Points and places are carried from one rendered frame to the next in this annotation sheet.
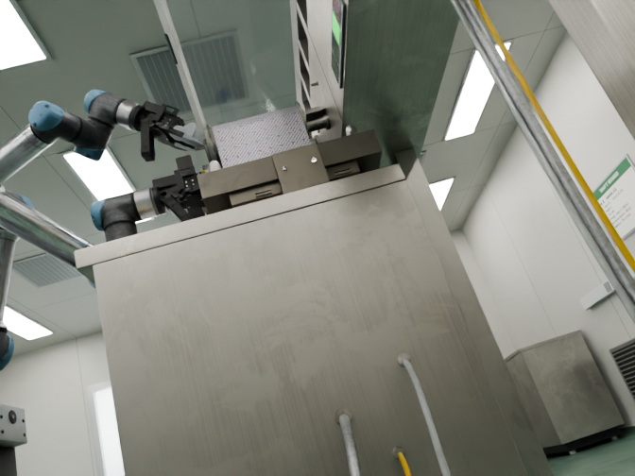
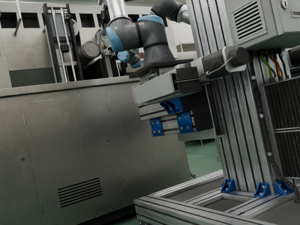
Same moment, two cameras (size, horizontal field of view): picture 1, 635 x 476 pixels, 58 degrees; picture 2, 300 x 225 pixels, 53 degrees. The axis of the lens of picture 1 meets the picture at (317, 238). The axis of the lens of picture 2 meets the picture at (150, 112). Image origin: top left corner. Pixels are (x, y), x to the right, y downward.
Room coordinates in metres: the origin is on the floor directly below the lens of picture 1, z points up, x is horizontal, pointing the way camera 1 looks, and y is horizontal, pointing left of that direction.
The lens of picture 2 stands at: (2.04, 2.27, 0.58)
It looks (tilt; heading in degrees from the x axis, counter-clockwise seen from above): 2 degrees up; 245
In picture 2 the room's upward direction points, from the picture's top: 12 degrees counter-clockwise
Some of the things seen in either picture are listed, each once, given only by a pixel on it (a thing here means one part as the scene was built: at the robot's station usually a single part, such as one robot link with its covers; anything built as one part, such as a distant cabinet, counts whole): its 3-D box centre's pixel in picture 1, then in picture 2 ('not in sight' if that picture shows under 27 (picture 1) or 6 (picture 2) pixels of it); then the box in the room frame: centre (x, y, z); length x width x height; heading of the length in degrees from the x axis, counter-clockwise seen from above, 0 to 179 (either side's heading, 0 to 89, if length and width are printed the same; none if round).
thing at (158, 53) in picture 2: not in sight; (157, 56); (1.38, 1.06, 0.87); 0.15 x 0.15 x 0.10
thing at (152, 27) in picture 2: not in sight; (151, 31); (1.39, 1.06, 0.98); 0.13 x 0.12 x 0.14; 159
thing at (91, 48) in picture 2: not in sight; (85, 53); (1.45, 0.09, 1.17); 0.26 x 0.12 x 0.12; 96
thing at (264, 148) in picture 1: (271, 170); (109, 60); (1.27, 0.06, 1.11); 0.23 x 0.01 x 0.18; 96
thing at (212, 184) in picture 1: (292, 180); (123, 74); (1.15, 0.01, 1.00); 0.40 x 0.16 x 0.06; 96
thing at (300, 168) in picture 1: (300, 171); not in sight; (1.06, -0.01, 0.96); 0.10 x 0.03 x 0.11; 96
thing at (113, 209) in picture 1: (116, 212); not in sight; (1.23, 0.45, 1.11); 0.11 x 0.08 x 0.09; 97
